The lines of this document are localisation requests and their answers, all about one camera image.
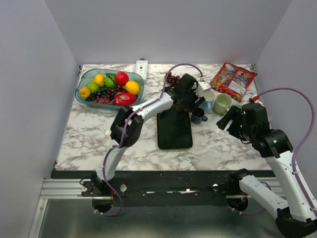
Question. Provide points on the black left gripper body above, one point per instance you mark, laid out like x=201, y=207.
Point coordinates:
x=192, y=97

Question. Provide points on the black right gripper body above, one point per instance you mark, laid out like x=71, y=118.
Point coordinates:
x=237, y=128

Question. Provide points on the dark blue gold-rimmed cup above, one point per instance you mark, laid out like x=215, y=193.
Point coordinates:
x=198, y=116

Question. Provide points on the light blue hexagonal mug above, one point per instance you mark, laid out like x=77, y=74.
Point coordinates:
x=209, y=100

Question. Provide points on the light green ceramic mug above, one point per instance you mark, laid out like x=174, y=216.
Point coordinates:
x=222, y=104

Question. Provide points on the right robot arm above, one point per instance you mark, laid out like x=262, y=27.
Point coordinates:
x=295, y=214

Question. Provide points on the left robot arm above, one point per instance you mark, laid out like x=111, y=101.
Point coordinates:
x=126, y=128

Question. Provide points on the brown small cup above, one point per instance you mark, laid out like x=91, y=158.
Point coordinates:
x=181, y=105

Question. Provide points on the loose red grape bunch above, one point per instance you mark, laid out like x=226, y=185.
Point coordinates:
x=172, y=80

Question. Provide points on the black rectangular tray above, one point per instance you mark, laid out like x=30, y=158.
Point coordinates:
x=174, y=130

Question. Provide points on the red snack packet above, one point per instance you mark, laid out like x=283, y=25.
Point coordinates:
x=232, y=80

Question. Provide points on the orange fruit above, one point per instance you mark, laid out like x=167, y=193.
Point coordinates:
x=132, y=87
x=84, y=92

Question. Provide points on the red dragon fruit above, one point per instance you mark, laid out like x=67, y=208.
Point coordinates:
x=123, y=98

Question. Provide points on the red apple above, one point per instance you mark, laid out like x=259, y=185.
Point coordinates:
x=121, y=78

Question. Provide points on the green lime with zigzag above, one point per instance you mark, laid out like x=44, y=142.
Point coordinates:
x=109, y=81

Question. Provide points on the dark grape bunch in basket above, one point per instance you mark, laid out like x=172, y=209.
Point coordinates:
x=105, y=96

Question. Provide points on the yellow lemon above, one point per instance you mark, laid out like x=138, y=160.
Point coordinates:
x=99, y=80

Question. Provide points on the teal plastic fruit basket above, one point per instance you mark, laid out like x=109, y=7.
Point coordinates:
x=89, y=77

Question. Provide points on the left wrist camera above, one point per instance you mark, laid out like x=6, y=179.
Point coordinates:
x=200, y=87

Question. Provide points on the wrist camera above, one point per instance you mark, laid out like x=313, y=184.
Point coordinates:
x=200, y=87
x=255, y=99

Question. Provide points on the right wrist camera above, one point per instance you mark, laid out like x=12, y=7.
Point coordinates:
x=255, y=99

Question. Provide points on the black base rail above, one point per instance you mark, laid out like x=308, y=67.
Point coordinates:
x=158, y=189

